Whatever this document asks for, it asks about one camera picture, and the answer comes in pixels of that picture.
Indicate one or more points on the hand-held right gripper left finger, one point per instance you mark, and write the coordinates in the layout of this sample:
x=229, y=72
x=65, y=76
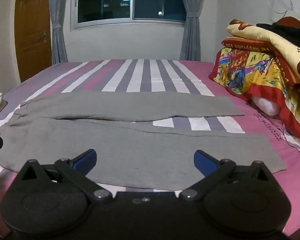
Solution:
x=83, y=158

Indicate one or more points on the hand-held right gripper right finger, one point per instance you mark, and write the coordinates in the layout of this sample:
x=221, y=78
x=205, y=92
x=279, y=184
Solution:
x=205, y=160

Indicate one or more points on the grey sweatshirt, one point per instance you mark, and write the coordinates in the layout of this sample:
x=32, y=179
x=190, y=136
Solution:
x=140, y=150

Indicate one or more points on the white pillow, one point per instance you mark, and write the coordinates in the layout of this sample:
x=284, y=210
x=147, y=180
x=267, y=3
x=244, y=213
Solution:
x=266, y=106

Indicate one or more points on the striped pink and purple bed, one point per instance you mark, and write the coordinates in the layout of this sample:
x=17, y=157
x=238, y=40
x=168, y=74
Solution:
x=145, y=77

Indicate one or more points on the wooden door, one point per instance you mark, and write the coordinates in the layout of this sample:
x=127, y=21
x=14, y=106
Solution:
x=32, y=30

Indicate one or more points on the grey curtain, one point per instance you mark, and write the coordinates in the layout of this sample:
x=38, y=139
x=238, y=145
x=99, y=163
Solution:
x=58, y=25
x=191, y=30

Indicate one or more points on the cream printed blanket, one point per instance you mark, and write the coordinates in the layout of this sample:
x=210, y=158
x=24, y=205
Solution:
x=277, y=40

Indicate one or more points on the black cloth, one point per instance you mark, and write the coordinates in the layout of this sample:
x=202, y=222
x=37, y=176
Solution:
x=292, y=33

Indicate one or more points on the wooden headboard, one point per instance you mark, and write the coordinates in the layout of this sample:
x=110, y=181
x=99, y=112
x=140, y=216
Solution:
x=291, y=21

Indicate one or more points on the window with white frame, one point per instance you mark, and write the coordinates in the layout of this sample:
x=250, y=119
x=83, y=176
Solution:
x=130, y=2

